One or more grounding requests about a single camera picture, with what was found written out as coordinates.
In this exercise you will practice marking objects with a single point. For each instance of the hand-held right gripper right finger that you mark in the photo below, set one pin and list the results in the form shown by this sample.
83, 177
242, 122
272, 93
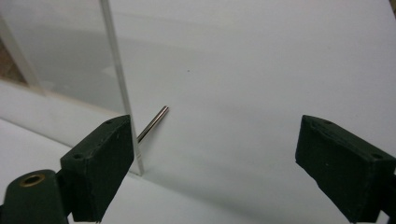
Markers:
345, 168

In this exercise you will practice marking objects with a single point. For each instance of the clear acrylic photo frame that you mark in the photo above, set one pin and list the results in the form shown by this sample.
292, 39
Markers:
62, 53

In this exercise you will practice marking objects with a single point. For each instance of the white table mat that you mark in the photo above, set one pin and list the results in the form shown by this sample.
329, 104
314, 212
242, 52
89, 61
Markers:
236, 77

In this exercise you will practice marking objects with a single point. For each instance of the metal standoff pin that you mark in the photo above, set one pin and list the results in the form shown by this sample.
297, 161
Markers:
154, 123

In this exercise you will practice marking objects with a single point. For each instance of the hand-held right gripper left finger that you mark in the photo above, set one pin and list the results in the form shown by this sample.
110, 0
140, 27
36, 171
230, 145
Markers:
99, 168

